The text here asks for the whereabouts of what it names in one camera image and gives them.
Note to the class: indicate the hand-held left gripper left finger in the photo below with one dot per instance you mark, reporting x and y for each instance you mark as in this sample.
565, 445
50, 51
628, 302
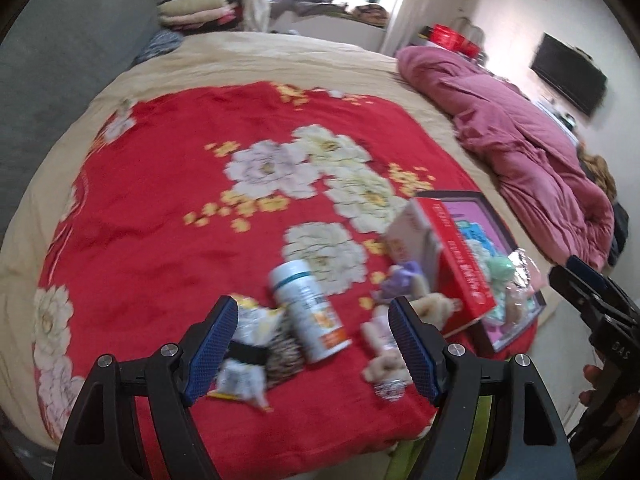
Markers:
212, 345

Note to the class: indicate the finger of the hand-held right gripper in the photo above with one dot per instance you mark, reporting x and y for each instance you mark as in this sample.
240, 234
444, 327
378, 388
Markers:
572, 287
590, 270

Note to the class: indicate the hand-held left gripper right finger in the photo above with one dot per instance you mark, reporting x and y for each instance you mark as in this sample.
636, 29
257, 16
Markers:
412, 347

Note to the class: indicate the white yellow snack packet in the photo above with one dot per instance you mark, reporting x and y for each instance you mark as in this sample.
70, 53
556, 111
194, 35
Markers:
250, 320

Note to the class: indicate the clear plastic bag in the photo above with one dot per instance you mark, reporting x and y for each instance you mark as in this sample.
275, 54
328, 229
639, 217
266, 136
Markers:
525, 285

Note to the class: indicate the green packet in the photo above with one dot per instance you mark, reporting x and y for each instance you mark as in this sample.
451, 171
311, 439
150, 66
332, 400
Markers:
500, 270

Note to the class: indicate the white knit cloth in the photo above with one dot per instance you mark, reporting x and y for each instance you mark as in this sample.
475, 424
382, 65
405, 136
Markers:
477, 255

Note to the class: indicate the pink printed box tray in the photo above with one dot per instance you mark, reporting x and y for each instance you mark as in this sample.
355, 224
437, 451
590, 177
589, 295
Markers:
472, 210

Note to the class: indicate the person's right hand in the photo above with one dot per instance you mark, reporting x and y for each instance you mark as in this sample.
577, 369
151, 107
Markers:
594, 377

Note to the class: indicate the black elastic band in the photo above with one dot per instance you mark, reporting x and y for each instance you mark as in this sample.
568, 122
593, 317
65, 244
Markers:
247, 354

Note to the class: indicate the beige plush bear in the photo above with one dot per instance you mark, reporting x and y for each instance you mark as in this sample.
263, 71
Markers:
430, 307

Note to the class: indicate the purple plush toy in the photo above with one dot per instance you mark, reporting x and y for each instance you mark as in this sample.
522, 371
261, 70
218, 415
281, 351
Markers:
400, 280

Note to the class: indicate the leopard print cloth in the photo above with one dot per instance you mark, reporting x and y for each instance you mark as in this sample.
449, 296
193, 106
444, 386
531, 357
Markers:
285, 355

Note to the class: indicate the red cardboard box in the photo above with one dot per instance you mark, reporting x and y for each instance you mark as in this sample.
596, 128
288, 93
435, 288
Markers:
460, 270

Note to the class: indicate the brown fuzzy garment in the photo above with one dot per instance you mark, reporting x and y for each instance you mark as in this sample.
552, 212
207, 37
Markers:
600, 175

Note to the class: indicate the white supplement bottle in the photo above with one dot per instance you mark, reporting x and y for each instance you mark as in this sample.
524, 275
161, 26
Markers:
310, 315

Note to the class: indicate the pink quilt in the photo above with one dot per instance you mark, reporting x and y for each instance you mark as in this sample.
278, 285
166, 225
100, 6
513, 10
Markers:
500, 125

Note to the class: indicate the red floral blanket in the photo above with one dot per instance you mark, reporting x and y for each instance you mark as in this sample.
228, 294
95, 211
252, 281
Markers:
175, 160

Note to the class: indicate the red gift bags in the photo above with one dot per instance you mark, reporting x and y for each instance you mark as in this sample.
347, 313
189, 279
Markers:
450, 40

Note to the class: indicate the beige bed sheet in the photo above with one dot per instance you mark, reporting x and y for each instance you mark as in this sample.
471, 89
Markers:
250, 55

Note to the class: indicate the blue patterned cloth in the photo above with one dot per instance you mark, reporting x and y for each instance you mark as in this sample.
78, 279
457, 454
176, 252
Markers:
157, 45

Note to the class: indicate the cream curtain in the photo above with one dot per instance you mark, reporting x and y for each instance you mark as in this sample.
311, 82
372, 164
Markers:
405, 5

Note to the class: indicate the grey quilted mattress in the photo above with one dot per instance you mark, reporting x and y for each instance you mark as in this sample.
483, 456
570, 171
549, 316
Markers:
60, 60

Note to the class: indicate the white window ledge cabinet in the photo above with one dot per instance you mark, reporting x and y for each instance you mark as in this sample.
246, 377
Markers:
330, 30

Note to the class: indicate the floral cloth bundle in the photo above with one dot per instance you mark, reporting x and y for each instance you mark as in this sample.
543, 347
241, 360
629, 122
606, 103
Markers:
370, 12

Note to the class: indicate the stack of folded clothes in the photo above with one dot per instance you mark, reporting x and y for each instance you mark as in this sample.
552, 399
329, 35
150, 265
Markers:
200, 7

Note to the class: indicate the grey purple clothes pile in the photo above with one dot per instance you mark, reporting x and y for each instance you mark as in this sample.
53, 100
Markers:
310, 5

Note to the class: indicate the black wall television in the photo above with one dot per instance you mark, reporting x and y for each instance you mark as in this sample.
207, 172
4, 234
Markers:
570, 75

